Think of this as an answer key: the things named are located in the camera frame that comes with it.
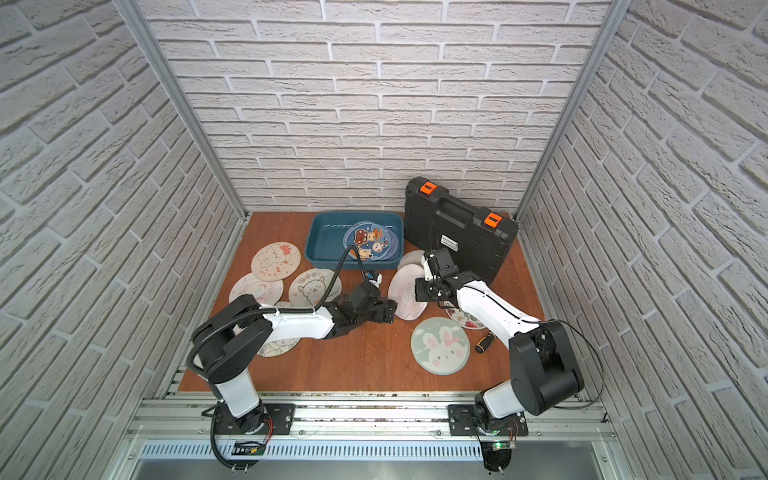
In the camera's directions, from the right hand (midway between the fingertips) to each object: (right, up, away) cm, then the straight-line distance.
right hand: (423, 290), depth 89 cm
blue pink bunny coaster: (-9, +16, +21) cm, 28 cm away
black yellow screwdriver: (+17, -15, -4) cm, 23 cm away
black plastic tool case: (+16, +15, -4) cm, 22 cm away
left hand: (-10, -4, +2) cm, 11 cm away
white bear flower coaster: (-38, 0, +9) cm, 39 cm away
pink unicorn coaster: (-6, -1, +5) cm, 8 cm away
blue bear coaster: (-18, +16, +21) cm, 32 cm away
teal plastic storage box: (-35, +14, +20) cm, 43 cm away
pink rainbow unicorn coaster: (-53, -2, +8) cm, 53 cm away
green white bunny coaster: (+5, -16, -3) cm, 17 cm away
